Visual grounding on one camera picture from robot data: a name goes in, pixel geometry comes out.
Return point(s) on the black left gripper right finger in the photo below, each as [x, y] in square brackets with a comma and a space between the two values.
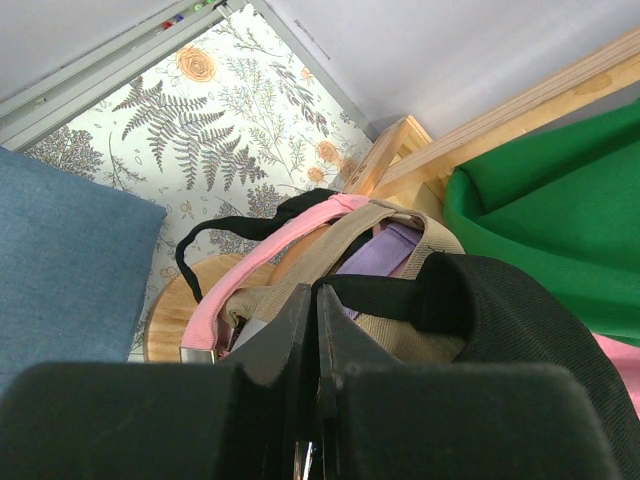
[385, 420]

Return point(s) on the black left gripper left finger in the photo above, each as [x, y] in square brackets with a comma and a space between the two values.
[236, 419]

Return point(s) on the beige sport cap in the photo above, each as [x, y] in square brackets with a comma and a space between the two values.
[329, 252]

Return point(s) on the pink cap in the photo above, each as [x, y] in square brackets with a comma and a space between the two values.
[206, 336]

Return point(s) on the black sport cap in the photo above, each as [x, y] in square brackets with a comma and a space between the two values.
[502, 315]

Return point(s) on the purple cap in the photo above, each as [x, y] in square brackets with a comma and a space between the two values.
[384, 255]

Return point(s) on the black MLB cap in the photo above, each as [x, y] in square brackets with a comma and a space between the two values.
[256, 229]

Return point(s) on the wooden hat stand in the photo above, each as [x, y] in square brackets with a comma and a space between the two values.
[173, 308]

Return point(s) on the folded blue cloth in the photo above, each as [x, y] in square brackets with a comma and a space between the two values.
[75, 261]

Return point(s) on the wooden clothes rack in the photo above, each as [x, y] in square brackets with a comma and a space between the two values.
[407, 167]

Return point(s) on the pink t-shirt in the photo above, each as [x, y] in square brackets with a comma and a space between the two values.
[626, 359]

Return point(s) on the green tank top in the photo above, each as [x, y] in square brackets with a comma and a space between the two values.
[562, 206]

